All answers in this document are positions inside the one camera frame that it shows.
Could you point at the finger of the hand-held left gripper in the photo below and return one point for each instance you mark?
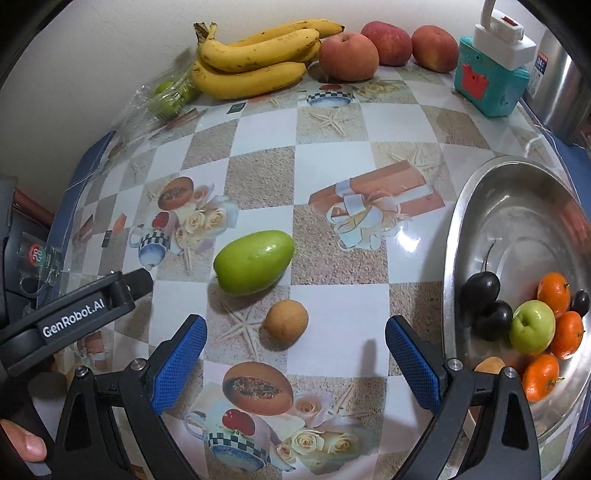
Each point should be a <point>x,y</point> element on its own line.
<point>136,282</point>

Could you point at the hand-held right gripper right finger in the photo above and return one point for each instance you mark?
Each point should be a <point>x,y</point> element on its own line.
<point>415,364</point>

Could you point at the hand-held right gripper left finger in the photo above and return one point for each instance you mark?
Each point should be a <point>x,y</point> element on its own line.
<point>182,364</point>

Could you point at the brown longan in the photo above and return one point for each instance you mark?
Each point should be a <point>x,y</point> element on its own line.
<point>490,365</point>
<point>286,320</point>

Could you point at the medium dark plum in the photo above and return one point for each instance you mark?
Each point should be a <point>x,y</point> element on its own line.
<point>494,320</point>

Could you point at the large dark plum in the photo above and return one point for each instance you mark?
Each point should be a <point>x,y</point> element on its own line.
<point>480,288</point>

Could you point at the large green jujube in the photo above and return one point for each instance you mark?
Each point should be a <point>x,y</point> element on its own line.
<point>254,263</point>

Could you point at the small green jujube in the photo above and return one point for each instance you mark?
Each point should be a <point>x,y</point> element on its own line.
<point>532,326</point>

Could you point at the orange tangerine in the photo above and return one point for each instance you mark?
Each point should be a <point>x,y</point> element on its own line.
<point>540,376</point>
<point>554,294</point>
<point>568,334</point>

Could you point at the large stainless steel basin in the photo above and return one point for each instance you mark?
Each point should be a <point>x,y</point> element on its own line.
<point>517,221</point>

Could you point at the small dark plum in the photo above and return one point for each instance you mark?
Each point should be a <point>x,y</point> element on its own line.
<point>581,302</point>

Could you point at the person's left hand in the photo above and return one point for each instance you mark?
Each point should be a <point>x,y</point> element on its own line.
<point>23,443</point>

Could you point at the clear pack with round label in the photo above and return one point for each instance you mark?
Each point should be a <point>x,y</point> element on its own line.
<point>39,256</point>

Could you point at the clear bag of green fruit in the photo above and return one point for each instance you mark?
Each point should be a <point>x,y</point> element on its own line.
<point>171,97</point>

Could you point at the yellow banana bunch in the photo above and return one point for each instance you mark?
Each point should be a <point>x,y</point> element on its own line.
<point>249,78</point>

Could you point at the blue striped cloth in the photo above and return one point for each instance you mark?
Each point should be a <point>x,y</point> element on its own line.
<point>565,150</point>

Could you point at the teal plastic box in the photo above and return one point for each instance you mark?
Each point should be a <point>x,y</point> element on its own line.
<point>494,87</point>

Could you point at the peach next to bananas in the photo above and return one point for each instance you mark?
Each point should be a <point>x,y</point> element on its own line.
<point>348,55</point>

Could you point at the stainless steel kettle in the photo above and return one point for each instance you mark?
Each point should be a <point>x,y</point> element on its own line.
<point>558,87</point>

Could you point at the red apple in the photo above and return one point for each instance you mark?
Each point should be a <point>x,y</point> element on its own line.
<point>435,48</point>
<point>387,42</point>

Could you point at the white power strip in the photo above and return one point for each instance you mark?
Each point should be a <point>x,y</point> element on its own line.
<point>503,48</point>

